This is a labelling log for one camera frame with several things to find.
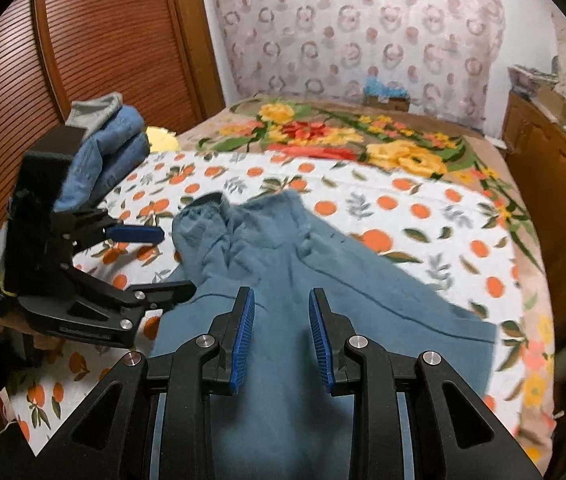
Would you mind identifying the blue-grey pants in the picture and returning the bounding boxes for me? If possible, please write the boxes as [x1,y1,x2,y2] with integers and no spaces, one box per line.
[148,190,498,480]

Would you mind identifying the orange print bed sheet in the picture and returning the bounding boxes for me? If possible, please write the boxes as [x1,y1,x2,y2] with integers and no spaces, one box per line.
[6,150,524,456]

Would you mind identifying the blue plastic bag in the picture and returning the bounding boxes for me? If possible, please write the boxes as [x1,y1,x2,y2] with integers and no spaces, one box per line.
[364,76,409,100]

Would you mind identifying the open cardboard box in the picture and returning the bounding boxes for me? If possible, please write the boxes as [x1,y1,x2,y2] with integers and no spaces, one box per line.
[538,84,566,128]

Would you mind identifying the wooden sideboard cabinet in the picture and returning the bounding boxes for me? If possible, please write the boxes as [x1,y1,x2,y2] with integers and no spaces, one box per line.
[500,87,566,356]

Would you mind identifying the yellow cloth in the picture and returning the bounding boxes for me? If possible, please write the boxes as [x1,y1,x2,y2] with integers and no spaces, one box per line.
[145,125,181,153]

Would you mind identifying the circle pattern curtain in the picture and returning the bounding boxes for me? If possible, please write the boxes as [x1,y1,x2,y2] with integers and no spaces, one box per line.
[208,0,506,126]

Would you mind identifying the cream lace curtain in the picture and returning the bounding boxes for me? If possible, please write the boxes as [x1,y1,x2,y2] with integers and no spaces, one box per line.
[552,10,566,86]

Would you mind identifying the folded grey-green pants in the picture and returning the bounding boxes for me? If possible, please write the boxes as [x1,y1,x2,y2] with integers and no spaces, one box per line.
[66,92,124,136]

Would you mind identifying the floral blanket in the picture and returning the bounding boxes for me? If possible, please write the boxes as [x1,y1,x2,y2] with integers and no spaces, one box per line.
[178,95,564,466]

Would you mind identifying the folded blue jeans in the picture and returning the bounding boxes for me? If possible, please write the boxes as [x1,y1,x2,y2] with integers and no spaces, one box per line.
[53,106,151,213]

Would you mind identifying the wooden headboard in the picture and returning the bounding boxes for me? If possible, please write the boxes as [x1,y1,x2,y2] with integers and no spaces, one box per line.
[0,0,224,271]

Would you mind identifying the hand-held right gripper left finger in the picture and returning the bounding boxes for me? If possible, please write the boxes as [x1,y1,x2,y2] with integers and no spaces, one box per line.
[38,287,256,480]

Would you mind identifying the person's left hand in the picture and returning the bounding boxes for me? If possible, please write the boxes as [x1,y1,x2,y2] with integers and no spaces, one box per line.
[0,272,64,355]

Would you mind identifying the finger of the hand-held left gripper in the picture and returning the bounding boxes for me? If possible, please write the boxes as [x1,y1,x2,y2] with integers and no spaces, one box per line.
[53,208,165,261]
[18,267,196,350]

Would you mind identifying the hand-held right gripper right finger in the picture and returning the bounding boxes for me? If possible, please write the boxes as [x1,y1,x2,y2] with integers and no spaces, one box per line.
[308,287,544,480]

